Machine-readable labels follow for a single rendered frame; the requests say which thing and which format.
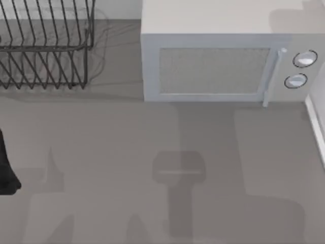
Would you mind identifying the pale microwave door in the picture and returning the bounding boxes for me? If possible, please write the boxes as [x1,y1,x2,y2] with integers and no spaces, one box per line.
[141,33,280,103]

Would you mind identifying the pale microwave oven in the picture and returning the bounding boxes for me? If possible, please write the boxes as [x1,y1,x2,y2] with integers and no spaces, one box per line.
[140,0,325,108]

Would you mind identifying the small white microwave knob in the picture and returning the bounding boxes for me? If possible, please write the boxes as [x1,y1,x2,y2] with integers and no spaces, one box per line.
[284,73,308,89]

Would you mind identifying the large white microwave knob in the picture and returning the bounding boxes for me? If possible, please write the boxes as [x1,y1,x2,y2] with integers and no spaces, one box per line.
[292,49,318,69]

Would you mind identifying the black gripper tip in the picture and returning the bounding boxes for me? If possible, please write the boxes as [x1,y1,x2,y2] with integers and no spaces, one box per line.
[0,129,22,196]

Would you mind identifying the pale microwave door handle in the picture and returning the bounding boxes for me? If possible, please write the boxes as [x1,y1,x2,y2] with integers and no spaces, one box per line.
[262,47,288,108]

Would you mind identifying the dark wire dish rack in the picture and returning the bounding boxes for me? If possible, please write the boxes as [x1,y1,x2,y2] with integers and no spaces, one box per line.
[0,0,96,90]

